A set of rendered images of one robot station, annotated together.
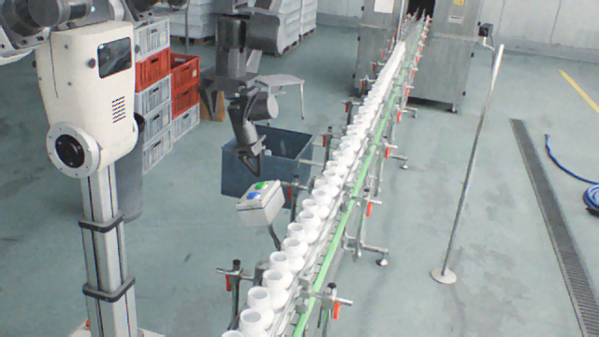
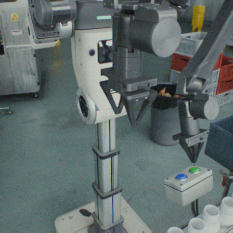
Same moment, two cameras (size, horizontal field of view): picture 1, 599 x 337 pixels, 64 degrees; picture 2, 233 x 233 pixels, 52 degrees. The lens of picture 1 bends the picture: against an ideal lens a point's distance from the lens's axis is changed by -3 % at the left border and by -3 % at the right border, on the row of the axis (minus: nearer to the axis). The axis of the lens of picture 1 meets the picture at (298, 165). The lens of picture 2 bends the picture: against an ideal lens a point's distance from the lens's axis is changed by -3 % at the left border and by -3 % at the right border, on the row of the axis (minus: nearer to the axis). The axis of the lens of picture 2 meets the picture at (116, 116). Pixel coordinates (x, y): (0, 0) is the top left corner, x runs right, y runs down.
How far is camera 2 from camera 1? 0.62 m
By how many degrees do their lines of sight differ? 40
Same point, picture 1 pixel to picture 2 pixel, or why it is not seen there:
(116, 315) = (103, 206)
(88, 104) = (89, 79)
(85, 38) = (88, 35)
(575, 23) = not seen: outside the picture
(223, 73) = (114, 72)
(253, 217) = (173, 194)
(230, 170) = (212, 140)
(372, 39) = not seen: outside the picture
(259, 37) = (137, 36)
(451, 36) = not seen: outside the picture
